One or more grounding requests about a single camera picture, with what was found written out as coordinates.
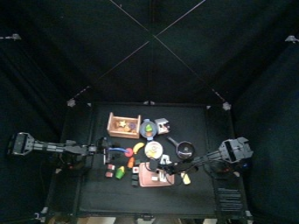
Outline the blue toy pot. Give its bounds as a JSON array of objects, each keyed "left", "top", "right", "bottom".
[{"left": 139, "top": 118, "right": 159, "bottom": 138}]

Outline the pink cutting board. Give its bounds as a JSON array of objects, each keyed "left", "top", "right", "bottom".
[{"left": 138, "top": 162, "right": 177, "bottom": 188}]

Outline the pale yellow toy food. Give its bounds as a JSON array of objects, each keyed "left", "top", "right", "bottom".
[{"left": 181, "top": 171, "right": 193, "bottom": 186}]

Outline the open wooden box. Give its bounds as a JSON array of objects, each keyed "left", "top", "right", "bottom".
[{"left": 107, "top": 111, "right": 143, "bottom": 140}]

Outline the white plate with egg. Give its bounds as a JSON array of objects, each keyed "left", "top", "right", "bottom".
[{"left": 145, "top": 140, "right": 165, "bottom": 160}]

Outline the yellow green toy corn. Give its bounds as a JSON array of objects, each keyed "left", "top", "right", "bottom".
[{"left": 115, "top": 165, "right": 127, "bottom": 180}]

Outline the orange toy carrot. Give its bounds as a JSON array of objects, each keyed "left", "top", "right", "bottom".
[{"left": 126, "top": 157, "right": 137, "bottom": 170}]

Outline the yellow toy banana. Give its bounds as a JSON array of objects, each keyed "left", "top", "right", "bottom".
[{"left": 133, "top": 142, "right": 146, "bottom": 155}]

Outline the black toy frying pan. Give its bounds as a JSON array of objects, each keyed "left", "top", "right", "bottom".
[{"left": 166, "top": 136, "right": 197, "bottom": 160}]

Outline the white grey toy appliance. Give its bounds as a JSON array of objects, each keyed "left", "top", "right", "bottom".
[{"left": 154, "top": 117, "right": 173, "bottom": 136}]

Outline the blue handled red ring toy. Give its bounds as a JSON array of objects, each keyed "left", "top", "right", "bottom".
[{"left": 107, "top": 146, "right": 137, "bottom": 158}]

